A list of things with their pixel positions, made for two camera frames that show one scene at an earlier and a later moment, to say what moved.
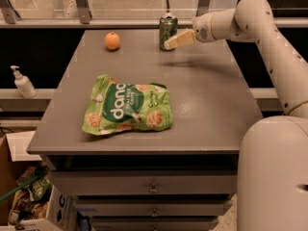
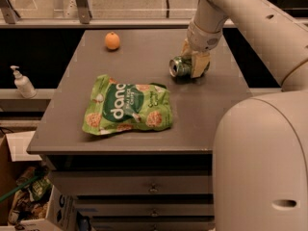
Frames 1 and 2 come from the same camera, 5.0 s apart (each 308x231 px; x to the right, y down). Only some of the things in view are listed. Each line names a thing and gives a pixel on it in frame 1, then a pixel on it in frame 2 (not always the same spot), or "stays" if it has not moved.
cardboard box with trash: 29,200 stays
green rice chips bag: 115,106 stays
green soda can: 167,28 to 180,65
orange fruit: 112,40 stays
